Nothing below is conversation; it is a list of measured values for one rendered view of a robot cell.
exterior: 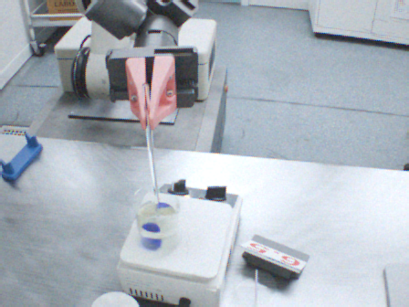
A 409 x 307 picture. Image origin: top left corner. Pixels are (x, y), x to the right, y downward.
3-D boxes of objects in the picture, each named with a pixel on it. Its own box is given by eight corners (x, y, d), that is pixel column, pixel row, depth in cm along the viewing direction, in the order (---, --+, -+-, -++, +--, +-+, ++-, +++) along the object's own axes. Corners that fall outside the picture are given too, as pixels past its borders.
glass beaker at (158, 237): (131, 250, 51) (120, 206, 46) (151, 219, 55) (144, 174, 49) (174, 267, 49) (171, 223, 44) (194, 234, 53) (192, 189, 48)
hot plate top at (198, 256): (146, 194, 59) (146, 189, 58) (233, 208, 57) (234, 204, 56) (118, 263, 50) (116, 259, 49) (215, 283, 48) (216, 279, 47)
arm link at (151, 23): (187, 29, 57) (159, 56, 60) (149, -2, 54) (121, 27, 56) (187, 52, 52) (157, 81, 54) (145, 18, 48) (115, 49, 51)
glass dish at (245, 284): (281, 301, 55) (284, 292, 53) (246, 317, 53) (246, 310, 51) (261, 271, 58) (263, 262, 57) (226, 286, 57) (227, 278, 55)
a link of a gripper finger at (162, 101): (173, 93, 39) (174, 47, 46) (95, 97, 38) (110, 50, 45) (176, 151, 43) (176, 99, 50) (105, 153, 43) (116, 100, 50)
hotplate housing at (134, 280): (162, 194, 70) (158, 156, 65) (242, 206, 68) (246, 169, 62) (117, 311, 53) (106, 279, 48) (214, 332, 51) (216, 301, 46)
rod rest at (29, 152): (30, 143, 80) (26, 129, 77) (44, 147, 79) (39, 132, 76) (0, 176, 72) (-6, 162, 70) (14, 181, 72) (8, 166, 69)
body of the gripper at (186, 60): (198, 53, 45) (196, 25, 51) (103, 57, 45) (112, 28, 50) (198, 103, 49) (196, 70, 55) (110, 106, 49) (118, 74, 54)
